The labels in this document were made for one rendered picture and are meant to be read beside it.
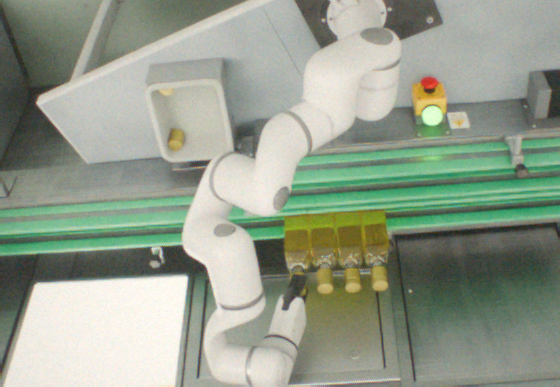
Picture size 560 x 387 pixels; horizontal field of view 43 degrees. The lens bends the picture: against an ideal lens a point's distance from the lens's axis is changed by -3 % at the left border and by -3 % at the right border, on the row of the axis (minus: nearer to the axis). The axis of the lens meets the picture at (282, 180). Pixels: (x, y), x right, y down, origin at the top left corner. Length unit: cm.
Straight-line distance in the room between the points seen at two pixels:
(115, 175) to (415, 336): 82
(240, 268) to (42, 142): 133
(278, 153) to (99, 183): 77
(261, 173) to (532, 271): 88
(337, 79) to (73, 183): 88
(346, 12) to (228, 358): 72
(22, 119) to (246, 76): 108
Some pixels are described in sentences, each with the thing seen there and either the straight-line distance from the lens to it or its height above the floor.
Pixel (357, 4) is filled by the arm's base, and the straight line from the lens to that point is 152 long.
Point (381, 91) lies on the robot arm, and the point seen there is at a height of 109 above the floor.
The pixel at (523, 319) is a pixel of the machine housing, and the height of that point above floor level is 116.
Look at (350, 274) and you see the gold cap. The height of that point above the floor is 114.
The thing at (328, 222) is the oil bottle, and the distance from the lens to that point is 166.
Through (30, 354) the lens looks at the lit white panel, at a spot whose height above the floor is 121.
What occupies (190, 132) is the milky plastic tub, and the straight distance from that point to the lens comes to 178.
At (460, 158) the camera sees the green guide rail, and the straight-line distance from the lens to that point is 166.
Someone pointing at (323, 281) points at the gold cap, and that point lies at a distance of 156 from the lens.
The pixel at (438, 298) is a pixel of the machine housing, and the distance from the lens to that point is 176.
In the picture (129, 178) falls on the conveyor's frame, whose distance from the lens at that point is 183.
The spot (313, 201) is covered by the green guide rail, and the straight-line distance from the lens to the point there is 166.
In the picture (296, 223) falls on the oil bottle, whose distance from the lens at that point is 167.
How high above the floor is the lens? 215
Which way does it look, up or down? 48 degrees down
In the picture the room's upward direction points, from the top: 180 degrees counter-clockwise
